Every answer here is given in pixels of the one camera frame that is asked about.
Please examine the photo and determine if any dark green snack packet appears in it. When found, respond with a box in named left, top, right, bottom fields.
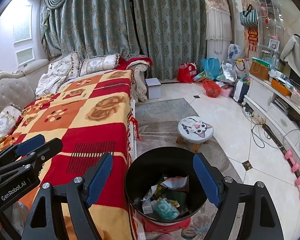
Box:
left=166, top=191, right=186, bottom=206

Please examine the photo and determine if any pink plastic bag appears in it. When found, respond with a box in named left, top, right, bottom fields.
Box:
left=160, top=176, right=189, bottom=190

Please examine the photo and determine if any teal tissue pack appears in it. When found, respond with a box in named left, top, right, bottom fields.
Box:
left=154, top=198, right=180, bottom=220

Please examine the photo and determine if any green white small box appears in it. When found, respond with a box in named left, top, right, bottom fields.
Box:
left=142, top=198, right=153, bottom=215

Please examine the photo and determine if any black trash bin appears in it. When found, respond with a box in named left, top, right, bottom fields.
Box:
left=125, top=147, right=207, bottom=225

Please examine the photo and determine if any white embroidered pillow left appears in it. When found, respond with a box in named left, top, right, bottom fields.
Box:
left=0, top=104, right=22, bottom=144

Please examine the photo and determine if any pink dumbbell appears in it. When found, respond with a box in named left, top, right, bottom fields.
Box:
left=285, top=150, right=300, bottom=187

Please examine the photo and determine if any grey tufted headboard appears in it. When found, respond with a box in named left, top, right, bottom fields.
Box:
left=0, top=59, right=49, bottom=112

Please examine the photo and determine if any red orange patchwork blanket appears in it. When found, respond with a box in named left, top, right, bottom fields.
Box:
left=0, top=70, right=136, bottom=239

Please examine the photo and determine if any white folded quilt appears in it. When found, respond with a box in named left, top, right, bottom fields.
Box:
left=36, top=74, right=66, bottom=99

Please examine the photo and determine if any white square pillow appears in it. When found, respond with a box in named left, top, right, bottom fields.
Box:
left=47, top=51, right=80, bottom=78

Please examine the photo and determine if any white tv console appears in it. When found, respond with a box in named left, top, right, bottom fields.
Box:
left=243, top=75, right=300, bottom=170

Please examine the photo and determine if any white bolster pillow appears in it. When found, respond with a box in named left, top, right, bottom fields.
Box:
left=80, top=53, right=120, bottom=76

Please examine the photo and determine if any cat face stool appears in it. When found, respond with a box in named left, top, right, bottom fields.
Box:
left=176, top=116, right=214, bottom=153

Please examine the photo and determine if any white cardboard box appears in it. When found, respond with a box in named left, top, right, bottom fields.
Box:
left=146, top=78, right=161, bottom=100

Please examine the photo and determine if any red plastic bag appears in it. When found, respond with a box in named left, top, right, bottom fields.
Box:
left=202, top=79, right=221, bottom=98

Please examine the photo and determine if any brown paper bag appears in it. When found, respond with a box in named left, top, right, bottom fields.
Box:
left=249, top=61, right=269, bottom=80

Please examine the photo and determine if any teal shopping bag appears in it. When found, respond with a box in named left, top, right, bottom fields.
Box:
left=201, top=58, right=220, bottom=80

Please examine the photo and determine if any red gift bag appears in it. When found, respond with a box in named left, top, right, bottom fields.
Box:
left=177, top=63, right=197, bottom=83

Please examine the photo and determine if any green patterned curtain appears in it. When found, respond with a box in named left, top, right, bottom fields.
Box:
left=40, top=0, right=206, bottom=80

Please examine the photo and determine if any white cabinet with lace cover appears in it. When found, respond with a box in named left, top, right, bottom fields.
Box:
left=205, top=0, right=232, bottom=63

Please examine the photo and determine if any striped tote bag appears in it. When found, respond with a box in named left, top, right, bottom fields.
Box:
left=239, top=4, right=258, bottom=28

